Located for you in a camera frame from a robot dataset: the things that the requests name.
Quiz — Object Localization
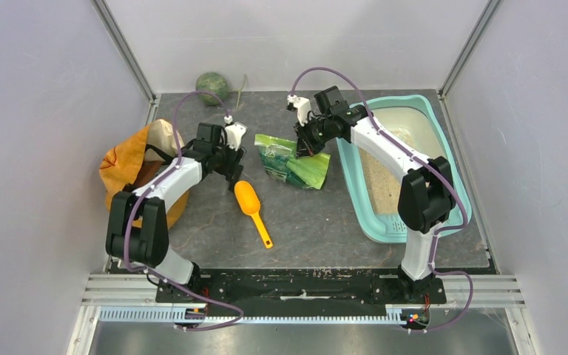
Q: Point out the orange trash bag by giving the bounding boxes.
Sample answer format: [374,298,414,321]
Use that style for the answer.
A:
[98,119,178,209]

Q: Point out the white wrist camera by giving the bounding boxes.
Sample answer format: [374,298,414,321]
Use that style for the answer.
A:
[223,115,248,151]
[286,95,311,126]

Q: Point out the green ball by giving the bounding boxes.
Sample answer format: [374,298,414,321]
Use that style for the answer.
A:
[195,72,230,107]

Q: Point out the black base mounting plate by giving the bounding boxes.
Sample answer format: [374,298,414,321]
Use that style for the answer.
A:
[155,266,447,320]

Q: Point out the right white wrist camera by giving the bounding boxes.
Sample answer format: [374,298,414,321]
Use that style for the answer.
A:
[286,95,311,126]

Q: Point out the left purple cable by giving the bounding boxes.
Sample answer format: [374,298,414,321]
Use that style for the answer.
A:
[122,90,247,333]

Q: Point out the purple cable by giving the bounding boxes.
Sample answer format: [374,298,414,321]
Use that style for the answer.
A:
[122,90,247,333]
[288,67,475,334]

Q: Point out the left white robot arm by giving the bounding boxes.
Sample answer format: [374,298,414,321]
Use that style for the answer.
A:
[105,122,248,302]

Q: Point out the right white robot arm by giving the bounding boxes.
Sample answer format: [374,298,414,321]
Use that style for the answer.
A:
[286,86,458,302]

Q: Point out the green cat litter bag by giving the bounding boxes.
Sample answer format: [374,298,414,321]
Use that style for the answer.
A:
[254,134,331,190]

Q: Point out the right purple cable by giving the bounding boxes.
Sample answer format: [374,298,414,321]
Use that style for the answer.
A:
[288,67,475,334]

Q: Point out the teal litter box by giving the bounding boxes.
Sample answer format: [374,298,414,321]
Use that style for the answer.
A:
[336,94,473,245]

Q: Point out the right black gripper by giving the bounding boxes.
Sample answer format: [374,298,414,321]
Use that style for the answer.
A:
[294,114,334,158]

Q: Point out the orange plastic scoop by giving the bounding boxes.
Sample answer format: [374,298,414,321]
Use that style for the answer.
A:
[234,180,274,249]

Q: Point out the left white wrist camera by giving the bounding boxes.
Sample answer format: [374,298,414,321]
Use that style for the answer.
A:
[223,115,248,151]

